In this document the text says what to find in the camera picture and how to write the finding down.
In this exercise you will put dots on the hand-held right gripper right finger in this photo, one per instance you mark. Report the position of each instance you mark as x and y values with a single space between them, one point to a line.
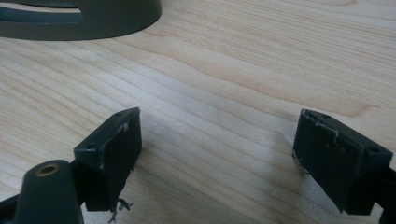
333 168

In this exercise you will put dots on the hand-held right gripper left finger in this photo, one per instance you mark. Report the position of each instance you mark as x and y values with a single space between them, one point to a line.
115 161

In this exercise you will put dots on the dark grey round base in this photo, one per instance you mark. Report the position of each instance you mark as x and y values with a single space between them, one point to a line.
102 23

